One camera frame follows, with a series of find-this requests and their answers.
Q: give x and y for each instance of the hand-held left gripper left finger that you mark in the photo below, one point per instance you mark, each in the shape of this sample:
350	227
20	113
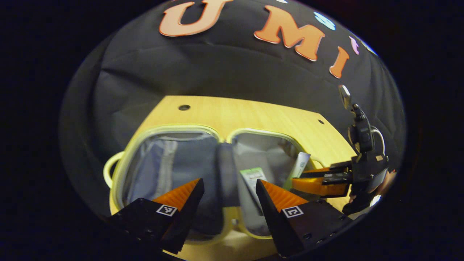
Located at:
188	214

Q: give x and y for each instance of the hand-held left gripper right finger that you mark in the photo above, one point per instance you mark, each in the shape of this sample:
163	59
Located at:
272	217

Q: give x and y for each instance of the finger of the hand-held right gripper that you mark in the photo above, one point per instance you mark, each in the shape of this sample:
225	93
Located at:
326	173
319	186

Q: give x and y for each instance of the white skin care tube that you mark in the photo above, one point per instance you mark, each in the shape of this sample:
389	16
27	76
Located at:
301	163

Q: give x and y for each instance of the green label skin care tube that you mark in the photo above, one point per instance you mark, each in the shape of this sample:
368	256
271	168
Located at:
252	176

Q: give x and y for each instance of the cream suitcase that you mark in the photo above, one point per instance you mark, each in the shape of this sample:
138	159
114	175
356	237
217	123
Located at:
188	166

